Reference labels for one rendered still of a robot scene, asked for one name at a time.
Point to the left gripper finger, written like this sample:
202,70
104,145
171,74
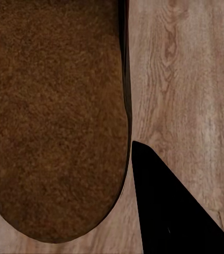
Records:
171,219

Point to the sandal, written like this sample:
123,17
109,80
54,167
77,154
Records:
65,114

